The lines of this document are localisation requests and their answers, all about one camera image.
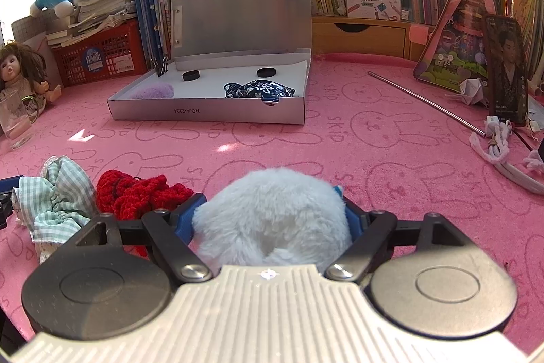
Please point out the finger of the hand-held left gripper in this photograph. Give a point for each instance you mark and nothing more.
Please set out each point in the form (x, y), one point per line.
(8, 181)
(5, 210)

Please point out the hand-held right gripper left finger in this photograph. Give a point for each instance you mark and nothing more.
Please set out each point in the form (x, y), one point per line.
(187, 216)

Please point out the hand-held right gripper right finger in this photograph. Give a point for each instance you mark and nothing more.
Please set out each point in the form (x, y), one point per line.
(352, 216)

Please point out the green checkered cloth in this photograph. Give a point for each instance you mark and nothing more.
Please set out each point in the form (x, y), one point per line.
(59, 184)

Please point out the red crochet pouch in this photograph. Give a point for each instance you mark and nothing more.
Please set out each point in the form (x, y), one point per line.
(127, 193)

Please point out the white fluffy pom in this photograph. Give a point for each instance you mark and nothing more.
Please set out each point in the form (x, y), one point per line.
(272, 214)

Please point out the grey cardboard box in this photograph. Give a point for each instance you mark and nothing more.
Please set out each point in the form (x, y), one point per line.
(212, 112)

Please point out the purple plush toy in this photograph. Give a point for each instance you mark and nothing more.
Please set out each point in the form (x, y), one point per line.
(153, 91)

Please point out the black round lid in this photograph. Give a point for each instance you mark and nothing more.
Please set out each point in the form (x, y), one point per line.
(191, 76)
(266, 72)

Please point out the blue floral pouch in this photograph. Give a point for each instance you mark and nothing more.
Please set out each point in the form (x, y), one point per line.
(263, 90)

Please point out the glass mug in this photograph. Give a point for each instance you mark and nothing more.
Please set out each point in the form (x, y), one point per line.
(15, 125)

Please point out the pink bunny print mat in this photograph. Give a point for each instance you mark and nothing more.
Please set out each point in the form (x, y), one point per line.
(297, 142)

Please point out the brown haired doll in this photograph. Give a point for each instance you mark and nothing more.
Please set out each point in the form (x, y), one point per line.
(17, 65)

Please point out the thin metal rod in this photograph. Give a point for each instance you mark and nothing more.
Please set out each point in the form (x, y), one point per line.
(425, 102)

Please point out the black binder clip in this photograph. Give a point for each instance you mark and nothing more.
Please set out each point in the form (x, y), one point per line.
(161, 67)

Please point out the grid cutting mat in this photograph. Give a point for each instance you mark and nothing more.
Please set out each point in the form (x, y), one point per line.
(27, 29)

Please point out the red plastic basket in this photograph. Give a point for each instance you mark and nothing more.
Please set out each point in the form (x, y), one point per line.
(123, 52)

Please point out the white paper origami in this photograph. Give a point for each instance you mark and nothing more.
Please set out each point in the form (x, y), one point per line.
(471, 91)

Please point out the wooden drawer unit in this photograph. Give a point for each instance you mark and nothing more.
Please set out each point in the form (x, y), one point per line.
(365, 42)

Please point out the pink house shaped box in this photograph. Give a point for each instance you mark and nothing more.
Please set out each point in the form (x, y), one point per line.
(459, 61)

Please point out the pink sticky note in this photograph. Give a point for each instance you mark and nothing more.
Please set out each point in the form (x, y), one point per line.
(422, 34)

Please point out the smartphone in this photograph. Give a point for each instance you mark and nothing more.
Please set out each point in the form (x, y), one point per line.
(505, 69)

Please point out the row of blue books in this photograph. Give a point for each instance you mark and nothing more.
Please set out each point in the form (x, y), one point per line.
(148, 5)

